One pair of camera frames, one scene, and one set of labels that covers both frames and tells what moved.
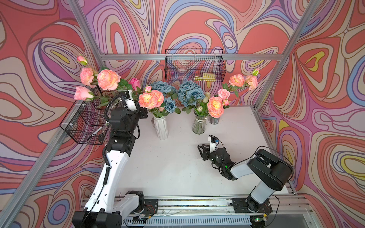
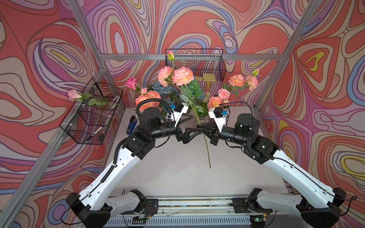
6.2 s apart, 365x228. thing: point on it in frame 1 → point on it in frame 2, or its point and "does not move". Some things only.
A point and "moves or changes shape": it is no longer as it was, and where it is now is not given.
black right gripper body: [212, 158] → [215, 138]
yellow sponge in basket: [206, 77] does not move
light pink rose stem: [82, 93] moves or changes shape
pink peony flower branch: [107, 79] → [184, 77]
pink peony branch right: [238, 82] does not move
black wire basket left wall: [86, 123] does not move
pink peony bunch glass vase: [215, 104] does not move
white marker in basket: [94, 133] does not move
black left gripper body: [132, 118] → [178, 137]
